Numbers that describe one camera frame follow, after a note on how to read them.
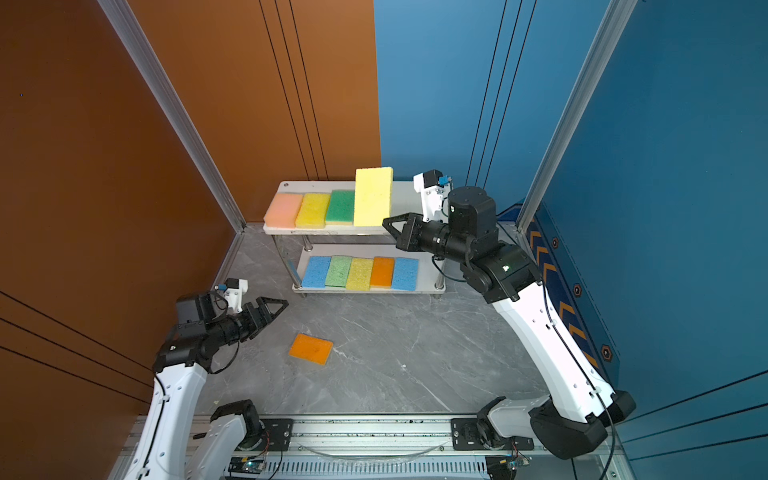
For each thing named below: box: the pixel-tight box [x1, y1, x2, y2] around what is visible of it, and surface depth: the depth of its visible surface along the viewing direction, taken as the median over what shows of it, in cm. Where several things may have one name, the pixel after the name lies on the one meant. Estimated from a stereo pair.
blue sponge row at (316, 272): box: [302, 256, 331, 289], surface depth 99 cm
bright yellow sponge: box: [294, 193, 331, 229], surface depth 76 cm
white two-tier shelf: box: [263, 181, 446, 294], surface depth 83 cm
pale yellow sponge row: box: [346, 258, 374, 292], surface depth 97 cm
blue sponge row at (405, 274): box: [392, 257, 419, 292], surface depth 98 cm
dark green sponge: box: [325, 190, 355, 225], surface depth 76 cm
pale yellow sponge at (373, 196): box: [354, 166, 393, 227], surface depth 60 cm
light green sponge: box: [324, 255, 353, 288], surface depth 98 cm
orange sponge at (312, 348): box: [288, 333, 334, 366], surface depth 89 cm
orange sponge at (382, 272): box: [370, 257, 394, 288], surface depth 99 cm
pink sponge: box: [263, 193, 303, 229], surface depth 75 cm
